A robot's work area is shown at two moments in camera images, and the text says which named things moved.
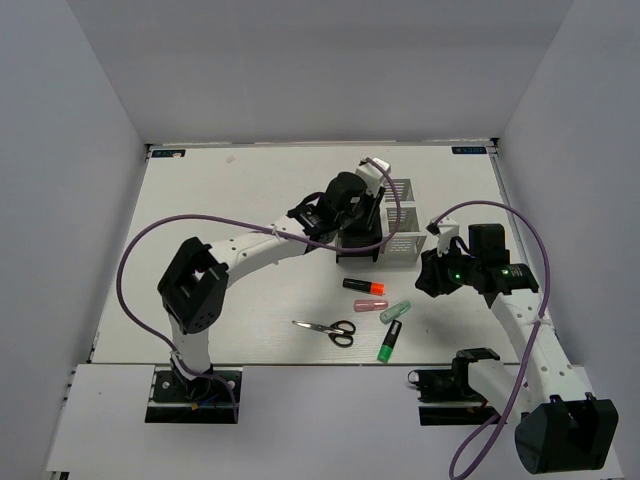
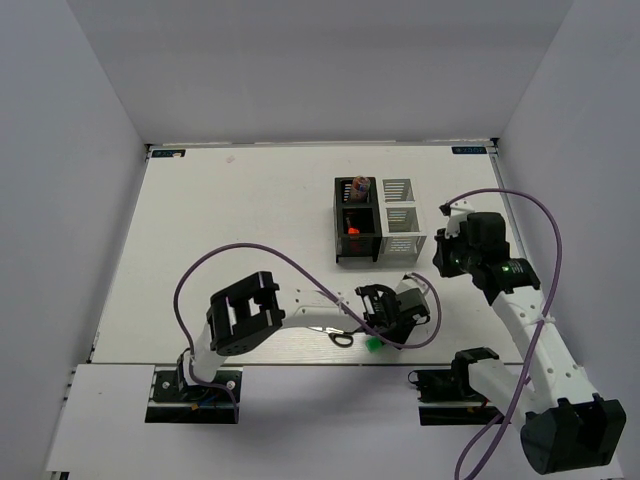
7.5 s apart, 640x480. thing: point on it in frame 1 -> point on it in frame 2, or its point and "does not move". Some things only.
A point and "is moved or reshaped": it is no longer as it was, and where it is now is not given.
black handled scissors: x=340 y=332 does not move
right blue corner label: x=469 y=150 does not move
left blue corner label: x=169 y=153 does not move
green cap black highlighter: x=384 y=352 is moved or reshaped
